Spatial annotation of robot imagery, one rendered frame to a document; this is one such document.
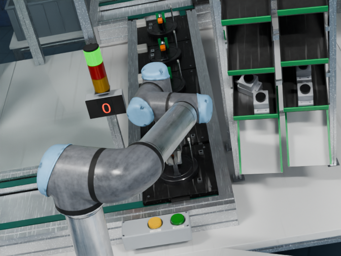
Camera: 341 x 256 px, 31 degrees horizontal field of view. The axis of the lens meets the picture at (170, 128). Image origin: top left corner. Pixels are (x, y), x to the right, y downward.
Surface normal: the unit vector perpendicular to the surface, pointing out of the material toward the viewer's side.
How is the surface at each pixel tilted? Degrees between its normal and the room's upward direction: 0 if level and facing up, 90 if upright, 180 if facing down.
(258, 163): 45
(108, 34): 90
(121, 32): 90
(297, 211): 0
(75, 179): 59
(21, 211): 0
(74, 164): 26
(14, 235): 0
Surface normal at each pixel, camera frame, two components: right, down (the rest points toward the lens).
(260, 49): -0.19, -0.45
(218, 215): 0.06, 0.59
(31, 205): -0.16, -0.79
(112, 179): 0.14, 0.06
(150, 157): 0.60, -0.48
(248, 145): -0.19, -0.12
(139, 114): -0.32, 0.61
